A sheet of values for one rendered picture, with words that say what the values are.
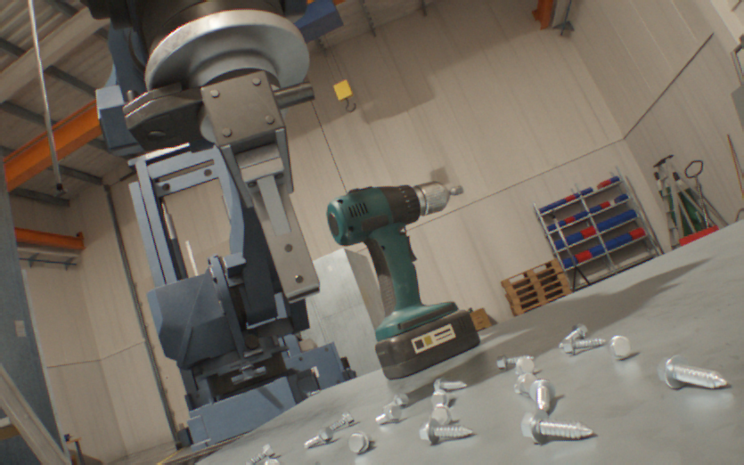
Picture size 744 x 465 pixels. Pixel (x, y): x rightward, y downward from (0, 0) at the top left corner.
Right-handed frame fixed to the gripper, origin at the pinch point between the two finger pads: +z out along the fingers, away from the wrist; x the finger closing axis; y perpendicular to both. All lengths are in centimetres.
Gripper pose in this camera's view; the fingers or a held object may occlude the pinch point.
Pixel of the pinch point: (295, 269)
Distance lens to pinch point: 36.7
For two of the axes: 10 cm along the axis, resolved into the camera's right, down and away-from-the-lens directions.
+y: 9.3, -3.2, 1.8
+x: -1.0, 2.5, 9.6
